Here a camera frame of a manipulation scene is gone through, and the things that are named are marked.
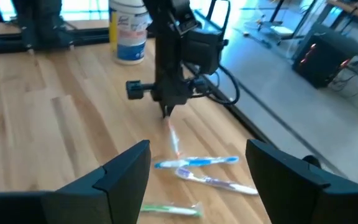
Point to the purple wrapped toothbrush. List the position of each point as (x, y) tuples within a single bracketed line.
[(216, 183)]

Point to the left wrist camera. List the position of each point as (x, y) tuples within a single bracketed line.
[(204, 49)]

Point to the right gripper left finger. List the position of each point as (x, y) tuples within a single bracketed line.
[(120, 186)]

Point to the blue wrapped toothbrush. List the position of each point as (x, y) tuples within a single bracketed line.
[(197, 161)]

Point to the green wrapped toothbrush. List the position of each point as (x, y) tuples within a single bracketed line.
[(172, 210)]

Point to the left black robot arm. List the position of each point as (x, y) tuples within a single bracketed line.
[(166, 40)]

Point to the black stand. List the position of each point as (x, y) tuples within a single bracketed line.
[(278, 15)]

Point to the black computer tower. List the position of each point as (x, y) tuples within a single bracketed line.
[(319, 62)]

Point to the Lysol wipes canister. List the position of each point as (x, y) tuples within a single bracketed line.
[(130, 37)]

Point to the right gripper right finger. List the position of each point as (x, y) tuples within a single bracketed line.
[(291, 193)]

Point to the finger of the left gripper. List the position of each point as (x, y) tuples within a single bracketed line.
[(164, 109), (170, 109)]

